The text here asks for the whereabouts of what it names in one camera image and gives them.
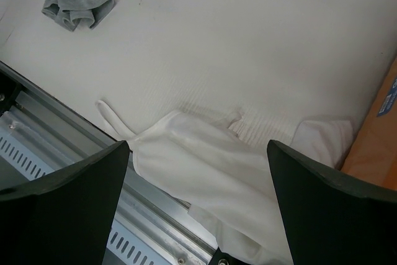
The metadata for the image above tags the orange plastic laundry basket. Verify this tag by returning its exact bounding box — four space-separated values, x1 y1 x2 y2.
341 62 397 191

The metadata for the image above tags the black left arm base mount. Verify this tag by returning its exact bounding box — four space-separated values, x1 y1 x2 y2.
0 71 23 116

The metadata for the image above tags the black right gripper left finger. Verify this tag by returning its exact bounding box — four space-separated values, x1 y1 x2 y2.
1 141 129 264

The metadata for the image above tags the aluminium table edge rail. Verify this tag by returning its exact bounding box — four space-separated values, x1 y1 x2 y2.
1 65 217 264

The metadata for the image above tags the white slotted cable duct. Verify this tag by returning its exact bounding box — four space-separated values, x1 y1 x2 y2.
1 128 167 264

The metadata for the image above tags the white tank top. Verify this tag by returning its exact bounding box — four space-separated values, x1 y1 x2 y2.
96 99 356 265

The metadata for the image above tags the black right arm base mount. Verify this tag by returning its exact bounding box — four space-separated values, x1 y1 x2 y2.
208 248 247 265

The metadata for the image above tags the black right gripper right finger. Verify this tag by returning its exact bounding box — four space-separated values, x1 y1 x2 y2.
267 140 396 264

